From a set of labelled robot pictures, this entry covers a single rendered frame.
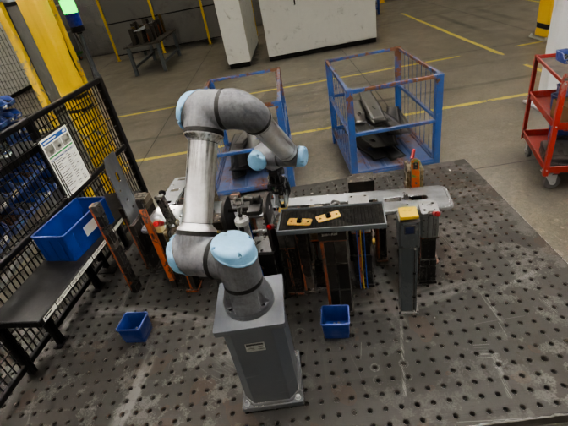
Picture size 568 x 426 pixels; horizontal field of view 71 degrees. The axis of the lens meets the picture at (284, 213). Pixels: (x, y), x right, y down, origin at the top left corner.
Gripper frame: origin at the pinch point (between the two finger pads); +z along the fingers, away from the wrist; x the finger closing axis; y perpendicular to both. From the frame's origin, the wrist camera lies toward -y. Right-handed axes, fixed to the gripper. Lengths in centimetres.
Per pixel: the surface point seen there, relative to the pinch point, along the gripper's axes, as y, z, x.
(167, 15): -1117, 13, -476
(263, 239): 17.8, 5.7, -7.3
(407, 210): 33, -14, 49
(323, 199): -5.1, 2.4, 17.7
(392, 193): -5.2, 2.4, 48.1
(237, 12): -755, -1, -179
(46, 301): 55, -1, -83
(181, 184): -32, 3, -60
